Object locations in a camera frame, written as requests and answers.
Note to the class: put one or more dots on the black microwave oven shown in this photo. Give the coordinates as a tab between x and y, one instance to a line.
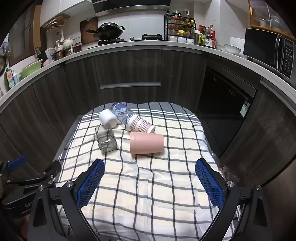
266	49

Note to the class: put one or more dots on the white teapot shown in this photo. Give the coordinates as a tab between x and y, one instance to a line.
68	43

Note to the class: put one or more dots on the square clear glass cup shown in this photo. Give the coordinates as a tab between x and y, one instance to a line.
105	139

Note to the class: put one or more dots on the black spice rack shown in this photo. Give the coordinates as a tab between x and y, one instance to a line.
179	27

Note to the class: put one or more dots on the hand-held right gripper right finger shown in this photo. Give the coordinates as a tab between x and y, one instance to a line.
209	183

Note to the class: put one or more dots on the white bowl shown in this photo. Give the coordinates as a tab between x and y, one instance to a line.
225	48

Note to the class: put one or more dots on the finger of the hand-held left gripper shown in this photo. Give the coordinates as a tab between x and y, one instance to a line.
16	162
49	172

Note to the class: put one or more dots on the dark wooden cutting board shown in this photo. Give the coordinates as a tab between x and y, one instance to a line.
89	31

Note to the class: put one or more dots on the black built-in dishwasher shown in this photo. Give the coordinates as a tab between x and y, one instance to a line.
222	111

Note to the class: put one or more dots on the green label sauce bottle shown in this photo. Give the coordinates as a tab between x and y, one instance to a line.
210	40

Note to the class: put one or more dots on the glass door wall cabinet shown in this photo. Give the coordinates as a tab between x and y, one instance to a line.
268	16

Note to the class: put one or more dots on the checked white cloth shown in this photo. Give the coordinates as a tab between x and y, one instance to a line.
148	185

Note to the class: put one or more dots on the pink plastic cup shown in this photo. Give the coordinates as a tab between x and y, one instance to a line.
145	142

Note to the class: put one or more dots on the steel cooking pot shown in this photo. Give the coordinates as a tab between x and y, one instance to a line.
59	55

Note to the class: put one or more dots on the green plastic pitcher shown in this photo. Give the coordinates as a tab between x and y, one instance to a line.
200	39

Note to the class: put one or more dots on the white cup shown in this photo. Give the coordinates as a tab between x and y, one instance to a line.
107	118

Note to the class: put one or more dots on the range hood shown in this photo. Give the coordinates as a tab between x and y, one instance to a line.
131	5

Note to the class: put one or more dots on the black gas stove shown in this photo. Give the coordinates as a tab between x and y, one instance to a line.
129	39

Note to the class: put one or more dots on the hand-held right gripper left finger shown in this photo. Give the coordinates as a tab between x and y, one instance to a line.
91	183

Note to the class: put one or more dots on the blue printed glass cup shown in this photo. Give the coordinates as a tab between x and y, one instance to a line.
120	111

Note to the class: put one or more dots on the green dish soap bottle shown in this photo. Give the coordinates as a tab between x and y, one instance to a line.
9	78

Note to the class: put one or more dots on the checkered paper cup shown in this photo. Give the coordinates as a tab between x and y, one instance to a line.
138	124

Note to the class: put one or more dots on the black wok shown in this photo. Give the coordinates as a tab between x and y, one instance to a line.
108	30

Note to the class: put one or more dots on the green plastic basin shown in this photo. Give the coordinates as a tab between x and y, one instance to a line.
31	69

